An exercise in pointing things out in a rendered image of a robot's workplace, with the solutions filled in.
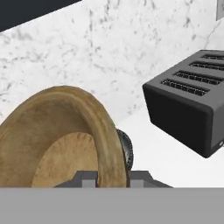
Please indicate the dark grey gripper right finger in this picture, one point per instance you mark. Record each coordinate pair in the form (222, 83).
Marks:
(143, 179)

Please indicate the grey wall outlet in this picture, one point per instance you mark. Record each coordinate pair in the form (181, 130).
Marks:
(220, 9)

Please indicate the large wooden bowl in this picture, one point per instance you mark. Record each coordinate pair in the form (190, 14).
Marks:
(58, 137)

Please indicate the dark wall cabinet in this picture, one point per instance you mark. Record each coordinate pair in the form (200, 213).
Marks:
(26, 10)

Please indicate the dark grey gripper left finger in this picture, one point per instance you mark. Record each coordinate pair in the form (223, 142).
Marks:
(84, 178)

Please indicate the black four-slot toaster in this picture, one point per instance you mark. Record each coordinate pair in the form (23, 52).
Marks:
(186, 108)

